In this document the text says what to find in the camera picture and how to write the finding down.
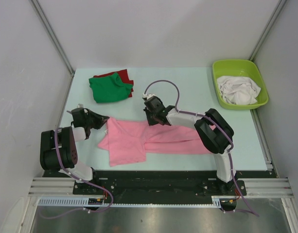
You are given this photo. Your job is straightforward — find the pink t shirt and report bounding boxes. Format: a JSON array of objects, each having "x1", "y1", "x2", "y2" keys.
[{"x1": 98, "y1": 118, "x2": 211, "y2": 166}]

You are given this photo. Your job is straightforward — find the green plastic basin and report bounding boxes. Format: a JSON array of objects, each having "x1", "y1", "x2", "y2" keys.
[{"x1": 212, "y1": 59, "x2": 269, "y2": 110}]

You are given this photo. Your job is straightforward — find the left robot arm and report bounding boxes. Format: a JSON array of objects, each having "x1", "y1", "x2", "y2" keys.
[{"x1": 40, "y1": 106, "x2": 109, "y2": 194}]

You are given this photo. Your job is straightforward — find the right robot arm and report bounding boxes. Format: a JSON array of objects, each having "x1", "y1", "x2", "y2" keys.
[{"x1": 142, "y1": 94, "x2": 236, "y2": 195}]

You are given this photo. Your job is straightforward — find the folded green t shirt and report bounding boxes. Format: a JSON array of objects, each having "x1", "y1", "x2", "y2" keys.
[{"x1": 88, "y1": 72, "x2": 134, "y2": 104}]

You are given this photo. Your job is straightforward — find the folded red t shirt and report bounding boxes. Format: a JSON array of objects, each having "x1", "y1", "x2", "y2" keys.
[{"x1": 93, "y1": 68, "x2": 135, "y2": 99}]

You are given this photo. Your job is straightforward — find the white t shirt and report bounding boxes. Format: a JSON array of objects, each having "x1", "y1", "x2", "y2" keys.
[{"x1": 217, "y1": 76, "x2": 261, "y2": 105}]

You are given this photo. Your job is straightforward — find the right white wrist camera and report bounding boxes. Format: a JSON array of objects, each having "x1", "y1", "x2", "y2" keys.
[{"x1": 142, "y1": 93, "x2": 156, "y2": 101}]

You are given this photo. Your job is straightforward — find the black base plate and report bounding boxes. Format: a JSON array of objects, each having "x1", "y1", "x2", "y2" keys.
[{"x1": 43, "y1": 169, "x2": 277, "y2": 202}]

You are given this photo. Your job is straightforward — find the slotted cable duct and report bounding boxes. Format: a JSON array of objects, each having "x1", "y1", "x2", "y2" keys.
[{"x1": 38, "y1": 196, "x2": 236, "y2": 208}]

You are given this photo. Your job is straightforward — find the left aluminium frame post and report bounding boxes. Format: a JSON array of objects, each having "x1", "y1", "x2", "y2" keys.
[{"x1": 29, "y1": 0, "x2": 75, "y2": 76}]

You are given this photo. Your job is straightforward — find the aluminium frame post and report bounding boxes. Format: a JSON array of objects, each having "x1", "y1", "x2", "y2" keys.
[
  {"x1": 248, "y1": 0, "x2": 289, "y2": 63},
  {"x1": 29, "y1": 0, "x2": 75, "y2": 76}
]

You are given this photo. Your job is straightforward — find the right aluminium frame post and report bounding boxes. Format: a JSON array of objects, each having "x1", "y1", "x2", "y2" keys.
[{"x1": 248, "y1": 0, "x2": 289, "y2": 63}]

